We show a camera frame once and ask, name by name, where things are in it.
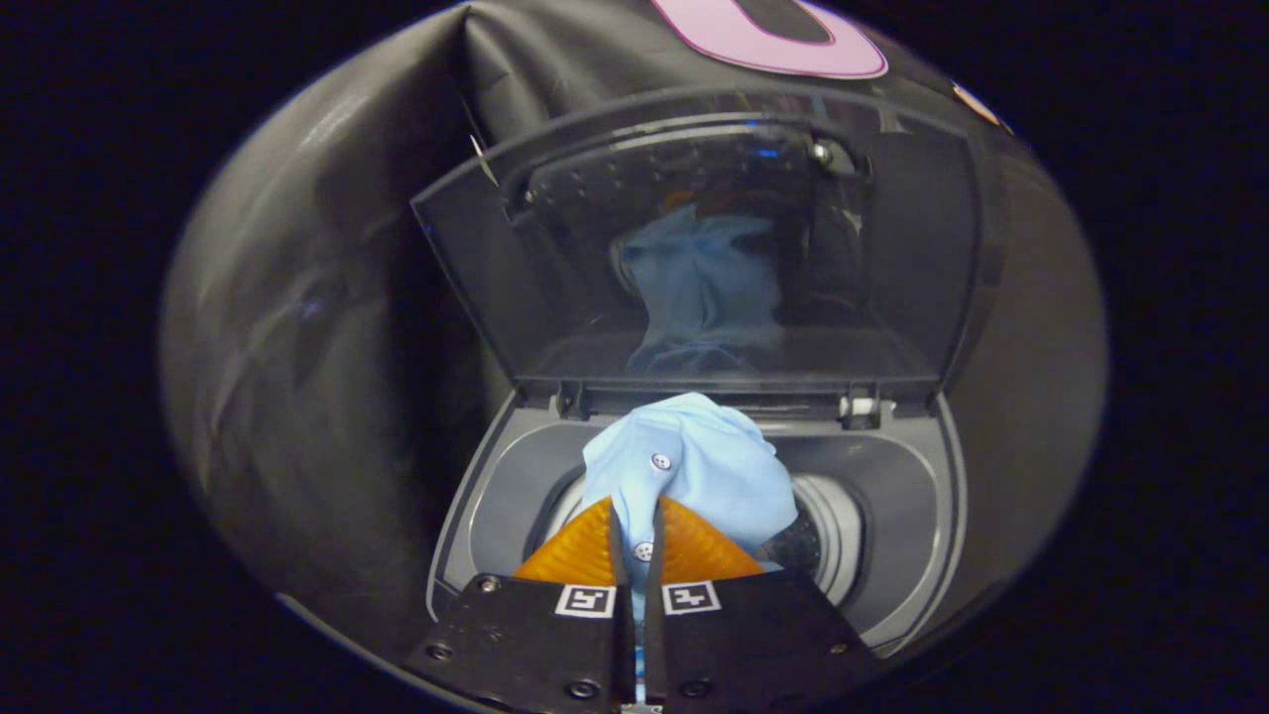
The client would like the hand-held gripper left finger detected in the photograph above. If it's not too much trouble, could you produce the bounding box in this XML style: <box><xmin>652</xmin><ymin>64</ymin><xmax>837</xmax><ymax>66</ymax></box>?
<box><xmin>404</xmin><ymin>496</ymin><xmax>635</xmax><ymax>710</ymax></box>

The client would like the light blue shirt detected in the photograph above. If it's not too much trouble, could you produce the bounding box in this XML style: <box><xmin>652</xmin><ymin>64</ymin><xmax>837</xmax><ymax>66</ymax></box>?
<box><xmin>582</xmin><ymin>392</ymin><xmax>799</xmax><ymax>700</ymax></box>

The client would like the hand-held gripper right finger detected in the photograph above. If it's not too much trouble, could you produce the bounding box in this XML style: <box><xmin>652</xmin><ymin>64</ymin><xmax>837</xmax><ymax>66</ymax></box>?
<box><xmin>644</xmin><ymin>496</ymin><xmax>883</xmax><ymax>713</ymax></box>

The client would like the black backdrop cloth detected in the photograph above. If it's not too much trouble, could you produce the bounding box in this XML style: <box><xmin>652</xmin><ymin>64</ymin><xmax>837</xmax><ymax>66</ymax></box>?
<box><xmin>159</xmin><ymin>0</ymin><xmax>1111</xmax><ymax>655</ymax></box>

